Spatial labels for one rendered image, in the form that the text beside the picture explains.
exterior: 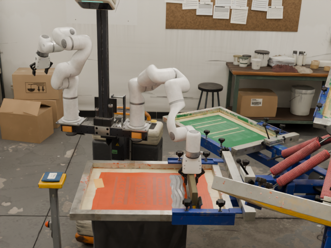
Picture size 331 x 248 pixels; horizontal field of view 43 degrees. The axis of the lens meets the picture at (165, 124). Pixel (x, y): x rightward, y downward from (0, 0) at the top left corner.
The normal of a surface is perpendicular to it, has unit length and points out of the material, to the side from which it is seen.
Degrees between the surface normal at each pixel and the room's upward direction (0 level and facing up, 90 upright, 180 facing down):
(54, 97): 91
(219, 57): 90
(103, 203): 0
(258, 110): 90
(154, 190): 0
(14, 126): 90
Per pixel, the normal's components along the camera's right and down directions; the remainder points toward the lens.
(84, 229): -0.17, 0.34
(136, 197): 0.03, -0.94
